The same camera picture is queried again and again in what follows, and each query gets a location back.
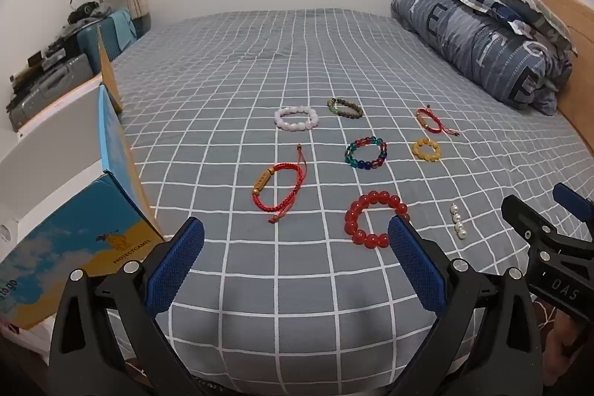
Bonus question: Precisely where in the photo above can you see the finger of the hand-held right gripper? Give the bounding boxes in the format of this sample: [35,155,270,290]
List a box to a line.
[553,183,594,239]
[501,194,569,260]

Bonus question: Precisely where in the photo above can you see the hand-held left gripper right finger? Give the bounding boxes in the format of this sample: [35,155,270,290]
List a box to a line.
[387,214,544,396]

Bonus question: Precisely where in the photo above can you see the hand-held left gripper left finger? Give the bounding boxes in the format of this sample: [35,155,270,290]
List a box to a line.
[48,217,206,396]

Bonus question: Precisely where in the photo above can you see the red bead bracelet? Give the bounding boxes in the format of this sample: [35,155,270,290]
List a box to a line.
[344,191,410,249]

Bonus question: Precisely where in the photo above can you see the red cord bracelet gold tube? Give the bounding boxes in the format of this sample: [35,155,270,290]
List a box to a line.
[252,144,308,224]

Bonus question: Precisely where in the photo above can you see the person's right hand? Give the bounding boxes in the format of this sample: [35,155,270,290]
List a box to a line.
[543,312,594,378]

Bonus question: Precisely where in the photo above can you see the blue printed box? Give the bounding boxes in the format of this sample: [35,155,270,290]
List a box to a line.
[0,84,168,329]

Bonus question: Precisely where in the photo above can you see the wooden headboard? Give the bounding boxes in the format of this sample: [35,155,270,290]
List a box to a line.
[487,0,594,174]

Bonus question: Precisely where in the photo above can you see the grey checked bed sheet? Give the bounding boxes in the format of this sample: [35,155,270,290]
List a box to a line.
[99,9,594,396]

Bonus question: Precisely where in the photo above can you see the rolled blue grey duvet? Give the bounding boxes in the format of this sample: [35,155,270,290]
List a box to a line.
[391,0,574,117]

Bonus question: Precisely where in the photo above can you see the grey boombox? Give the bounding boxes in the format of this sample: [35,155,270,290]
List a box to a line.
[7,53,103,132]

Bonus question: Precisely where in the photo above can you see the blue suitcase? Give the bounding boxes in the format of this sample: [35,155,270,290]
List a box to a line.
[76,9,138,58]

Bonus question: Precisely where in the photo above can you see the light blue cloth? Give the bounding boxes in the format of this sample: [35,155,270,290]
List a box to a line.
[109,10,138,44]

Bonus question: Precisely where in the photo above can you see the dark clutter pile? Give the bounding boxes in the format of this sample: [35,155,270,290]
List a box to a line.
[67,0,110,26]

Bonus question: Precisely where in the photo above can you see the white pearl string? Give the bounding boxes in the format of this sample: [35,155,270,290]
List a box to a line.
[449,203,467,240]

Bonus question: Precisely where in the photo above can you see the yellow bead bracelet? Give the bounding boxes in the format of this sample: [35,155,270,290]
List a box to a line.
[411,137,441,163]

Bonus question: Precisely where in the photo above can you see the multicolour glass bead bracelet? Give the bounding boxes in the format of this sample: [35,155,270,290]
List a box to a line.
[344,135,388,170]

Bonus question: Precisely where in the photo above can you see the thin red cord bracelet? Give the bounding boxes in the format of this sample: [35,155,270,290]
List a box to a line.
[415,106,461,138]

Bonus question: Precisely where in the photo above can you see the brown wooden bead bracelet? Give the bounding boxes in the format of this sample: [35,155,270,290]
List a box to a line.
[326,97,364,121]

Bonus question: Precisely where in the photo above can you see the pink bead bracelet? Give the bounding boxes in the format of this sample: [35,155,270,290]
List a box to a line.
[274,105,321,132]

